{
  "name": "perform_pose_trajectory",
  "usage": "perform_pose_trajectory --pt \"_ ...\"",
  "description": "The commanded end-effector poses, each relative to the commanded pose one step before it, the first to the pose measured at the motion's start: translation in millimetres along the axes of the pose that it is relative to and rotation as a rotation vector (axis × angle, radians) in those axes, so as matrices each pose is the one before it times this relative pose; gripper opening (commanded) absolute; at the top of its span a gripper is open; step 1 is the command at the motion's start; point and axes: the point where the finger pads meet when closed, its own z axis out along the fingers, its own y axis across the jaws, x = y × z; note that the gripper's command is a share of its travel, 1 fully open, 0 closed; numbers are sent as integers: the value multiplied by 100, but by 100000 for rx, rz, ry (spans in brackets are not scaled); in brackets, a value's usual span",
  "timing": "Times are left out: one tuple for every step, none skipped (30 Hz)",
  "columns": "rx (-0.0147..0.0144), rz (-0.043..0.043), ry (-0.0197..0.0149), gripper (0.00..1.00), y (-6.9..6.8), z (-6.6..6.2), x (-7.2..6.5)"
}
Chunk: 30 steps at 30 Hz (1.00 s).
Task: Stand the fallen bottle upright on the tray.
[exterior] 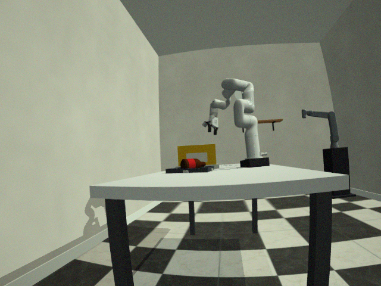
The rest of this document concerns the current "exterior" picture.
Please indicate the yellow divided crate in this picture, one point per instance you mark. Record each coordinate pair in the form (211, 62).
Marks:
(205, 153)

